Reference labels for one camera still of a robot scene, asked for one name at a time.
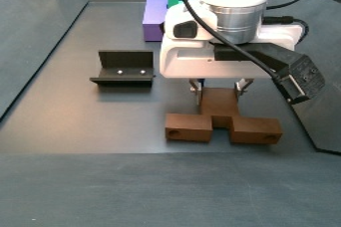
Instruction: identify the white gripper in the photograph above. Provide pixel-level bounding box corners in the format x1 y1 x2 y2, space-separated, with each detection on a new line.
160 0 303 104

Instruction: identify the brown T-shaped block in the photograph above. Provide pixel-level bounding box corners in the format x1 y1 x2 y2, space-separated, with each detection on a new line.
166 88 282 144

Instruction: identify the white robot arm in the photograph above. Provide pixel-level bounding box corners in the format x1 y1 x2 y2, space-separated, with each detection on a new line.
160 0 306 104

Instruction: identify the purple base block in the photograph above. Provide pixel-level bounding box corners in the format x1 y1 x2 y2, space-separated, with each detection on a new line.
142 0 192 43

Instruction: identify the black angle bracket fixture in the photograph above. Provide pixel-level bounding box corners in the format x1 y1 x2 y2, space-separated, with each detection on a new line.
89 50 155 87

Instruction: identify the black cable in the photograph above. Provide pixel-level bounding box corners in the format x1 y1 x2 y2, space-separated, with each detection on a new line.
174 0 310 83

